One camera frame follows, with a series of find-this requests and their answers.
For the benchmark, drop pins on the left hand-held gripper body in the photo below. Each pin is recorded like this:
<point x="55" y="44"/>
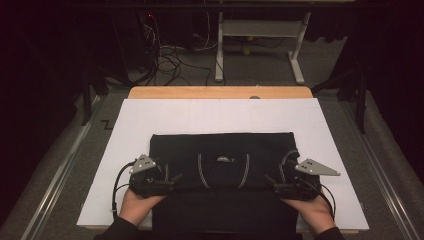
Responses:
<point x="146" y="178"/>

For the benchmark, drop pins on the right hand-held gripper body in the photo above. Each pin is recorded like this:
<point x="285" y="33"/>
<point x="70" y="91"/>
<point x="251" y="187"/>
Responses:
<point x="300" y="185"/>

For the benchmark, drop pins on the person's left hand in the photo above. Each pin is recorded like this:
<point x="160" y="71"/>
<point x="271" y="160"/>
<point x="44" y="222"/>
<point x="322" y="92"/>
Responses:
<point x="138" y="206"/>

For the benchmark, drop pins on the person's right hand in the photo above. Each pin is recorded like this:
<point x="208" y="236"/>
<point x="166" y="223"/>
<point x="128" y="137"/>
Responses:
<point x="311" y="213"/>

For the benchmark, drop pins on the white board sheet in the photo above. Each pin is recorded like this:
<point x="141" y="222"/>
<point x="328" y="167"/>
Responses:
<point x="220" y="116"/>

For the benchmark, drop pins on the wooden table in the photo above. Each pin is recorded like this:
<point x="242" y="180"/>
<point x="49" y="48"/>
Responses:
<point x="216" y="92"/>

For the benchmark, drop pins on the black metal stand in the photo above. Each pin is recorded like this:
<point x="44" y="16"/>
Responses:
<point x="89" y="93"/>
<point x="358" y="100"/>

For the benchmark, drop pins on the yellow ball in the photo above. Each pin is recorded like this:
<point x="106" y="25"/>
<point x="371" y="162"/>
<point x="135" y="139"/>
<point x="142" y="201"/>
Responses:
<point x="246" y="51"/>
<point x="250" y="38"/>

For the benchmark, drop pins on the white metal stand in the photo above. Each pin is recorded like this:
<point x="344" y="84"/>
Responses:
<point x="263" y="28"/>

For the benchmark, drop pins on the aluminium floor rail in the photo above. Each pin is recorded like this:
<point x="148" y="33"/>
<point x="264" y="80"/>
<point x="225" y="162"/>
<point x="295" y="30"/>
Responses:
<point x="383" y="176"/>
<point x="56" y="176"/>

